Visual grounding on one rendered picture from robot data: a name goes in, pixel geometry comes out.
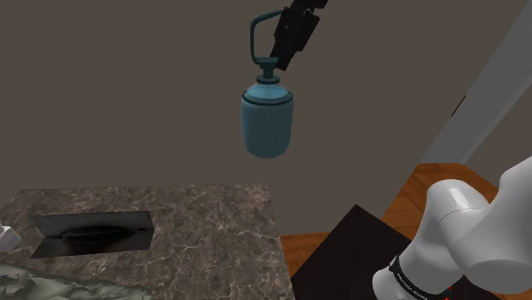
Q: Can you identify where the teal bottle with loop handle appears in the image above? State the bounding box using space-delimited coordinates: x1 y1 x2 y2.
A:
240 9 295 159

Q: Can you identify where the grey door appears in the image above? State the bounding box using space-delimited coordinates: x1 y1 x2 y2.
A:
419 0 532 164

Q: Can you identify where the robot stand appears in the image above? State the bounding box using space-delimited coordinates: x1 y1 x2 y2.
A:
289 203 505 300

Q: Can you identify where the black sink basin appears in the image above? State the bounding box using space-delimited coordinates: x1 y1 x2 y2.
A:
28 210 156 260

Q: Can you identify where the grey-green crumpled cloth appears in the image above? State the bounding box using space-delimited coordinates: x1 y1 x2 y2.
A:
0 262 153 300

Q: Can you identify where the white faucet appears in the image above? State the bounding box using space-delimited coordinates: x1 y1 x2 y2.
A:
0 223 22 253

